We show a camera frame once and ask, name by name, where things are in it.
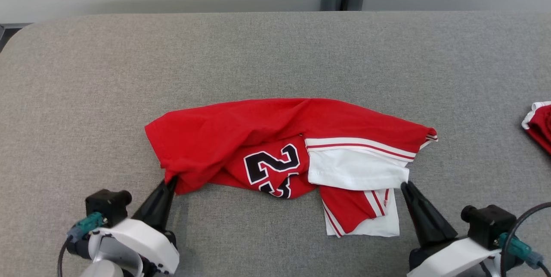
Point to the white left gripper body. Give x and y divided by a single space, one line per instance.
150 242

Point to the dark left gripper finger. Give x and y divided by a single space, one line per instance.
168 208
153 208

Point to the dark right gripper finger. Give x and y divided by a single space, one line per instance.
439 225
421 225

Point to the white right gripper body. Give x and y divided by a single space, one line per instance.
452 260

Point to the red Bulls jersey white sleeves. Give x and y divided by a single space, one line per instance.
215 139

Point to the red garment with white panels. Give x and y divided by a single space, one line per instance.
542 128

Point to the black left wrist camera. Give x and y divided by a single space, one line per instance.
107 206

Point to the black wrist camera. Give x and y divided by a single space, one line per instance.
107 206
490 225

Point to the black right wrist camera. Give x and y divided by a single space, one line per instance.
490 225

